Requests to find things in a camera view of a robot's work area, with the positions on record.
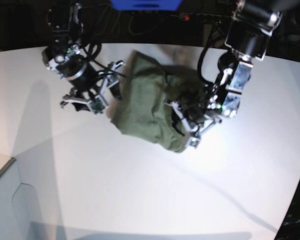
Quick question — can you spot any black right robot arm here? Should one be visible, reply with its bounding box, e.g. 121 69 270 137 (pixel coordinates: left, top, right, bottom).
42 0 124 115

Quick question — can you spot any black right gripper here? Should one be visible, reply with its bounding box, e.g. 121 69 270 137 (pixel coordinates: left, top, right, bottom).
69 63 122 112

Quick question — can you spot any black cable bundle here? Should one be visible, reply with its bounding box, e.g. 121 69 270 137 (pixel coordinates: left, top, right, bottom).
206 22 227 48

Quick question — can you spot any blue plastic box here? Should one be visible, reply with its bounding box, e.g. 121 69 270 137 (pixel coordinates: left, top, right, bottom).
110 0 182 11

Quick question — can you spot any black power strip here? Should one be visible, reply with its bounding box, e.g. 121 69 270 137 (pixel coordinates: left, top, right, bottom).
170 12 232 24

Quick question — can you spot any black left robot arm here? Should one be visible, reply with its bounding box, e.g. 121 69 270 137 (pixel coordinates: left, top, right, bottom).
170 0 282 139

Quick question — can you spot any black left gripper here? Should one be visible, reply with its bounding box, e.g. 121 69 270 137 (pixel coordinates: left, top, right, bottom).
174 100 220 135

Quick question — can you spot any green t-shirt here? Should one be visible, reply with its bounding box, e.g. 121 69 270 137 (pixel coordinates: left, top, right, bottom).
111 51 203 153

